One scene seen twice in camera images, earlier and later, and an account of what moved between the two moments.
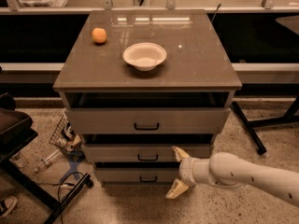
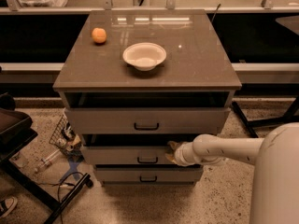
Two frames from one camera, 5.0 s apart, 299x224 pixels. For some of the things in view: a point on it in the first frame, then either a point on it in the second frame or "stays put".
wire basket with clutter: (66, 138) stays put
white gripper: (186, 171) → (179, 155)
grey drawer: (142, 153) stays put
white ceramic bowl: (145, 56) stays put
